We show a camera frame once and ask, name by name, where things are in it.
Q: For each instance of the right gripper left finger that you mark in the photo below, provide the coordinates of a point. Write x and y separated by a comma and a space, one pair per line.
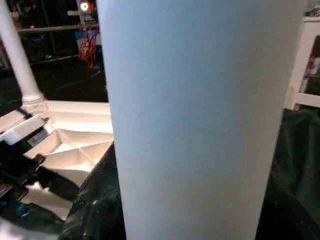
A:
95, 200

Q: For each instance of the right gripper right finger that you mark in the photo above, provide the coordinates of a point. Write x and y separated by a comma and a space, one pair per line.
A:
285, 210

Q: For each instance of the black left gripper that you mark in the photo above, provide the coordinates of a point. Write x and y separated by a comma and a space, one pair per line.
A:
22, 160

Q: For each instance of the white plastic table top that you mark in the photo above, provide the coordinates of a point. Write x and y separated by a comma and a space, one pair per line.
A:
70, 145

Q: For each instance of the white plastic table leg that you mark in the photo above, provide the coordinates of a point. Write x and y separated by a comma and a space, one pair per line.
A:
17, 55
200, 120

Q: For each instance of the black work mat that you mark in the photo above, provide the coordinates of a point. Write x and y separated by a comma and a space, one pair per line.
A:
295, 165

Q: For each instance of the white glass-door cabinet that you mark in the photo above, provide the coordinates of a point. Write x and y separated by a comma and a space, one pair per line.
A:
305, 65

